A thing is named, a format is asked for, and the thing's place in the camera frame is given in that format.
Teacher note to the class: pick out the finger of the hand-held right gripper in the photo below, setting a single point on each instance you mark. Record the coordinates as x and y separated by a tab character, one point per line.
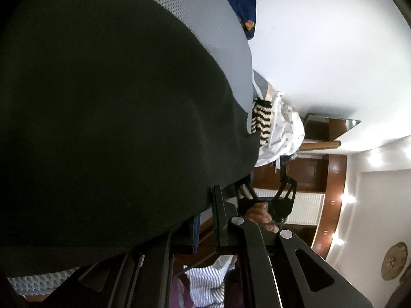
247	194
293	184

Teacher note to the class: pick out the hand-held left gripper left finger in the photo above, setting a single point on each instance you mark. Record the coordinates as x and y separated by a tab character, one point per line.
197	234

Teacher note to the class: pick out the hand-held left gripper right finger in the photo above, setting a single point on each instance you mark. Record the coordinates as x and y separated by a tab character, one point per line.
221	218

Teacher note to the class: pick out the black pants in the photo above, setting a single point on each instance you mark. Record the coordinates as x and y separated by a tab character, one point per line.
96	102

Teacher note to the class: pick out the person's right hand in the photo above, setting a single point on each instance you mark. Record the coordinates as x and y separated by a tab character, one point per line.
260	213

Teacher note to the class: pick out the brown wooden wardrobe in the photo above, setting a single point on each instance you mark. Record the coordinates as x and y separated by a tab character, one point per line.
308	170

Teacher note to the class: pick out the white ribbed panel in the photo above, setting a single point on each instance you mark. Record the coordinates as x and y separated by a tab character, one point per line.
308	208

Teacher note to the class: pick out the grey white striped cloth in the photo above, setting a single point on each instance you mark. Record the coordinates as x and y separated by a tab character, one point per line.
208	282

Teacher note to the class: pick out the pile of white clothes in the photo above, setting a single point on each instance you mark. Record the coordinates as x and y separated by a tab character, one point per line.
285	134

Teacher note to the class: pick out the ceiling spotlight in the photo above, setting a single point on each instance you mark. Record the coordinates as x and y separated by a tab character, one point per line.
375	160
336	239
347	197

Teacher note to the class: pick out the black cream striped cloth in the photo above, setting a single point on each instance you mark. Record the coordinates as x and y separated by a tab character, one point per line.
261	118

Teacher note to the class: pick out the gold ceiling medallion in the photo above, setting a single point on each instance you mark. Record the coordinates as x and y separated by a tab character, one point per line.
395	261

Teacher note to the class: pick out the grey textured bed mat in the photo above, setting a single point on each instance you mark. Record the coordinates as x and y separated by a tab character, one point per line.
208	38

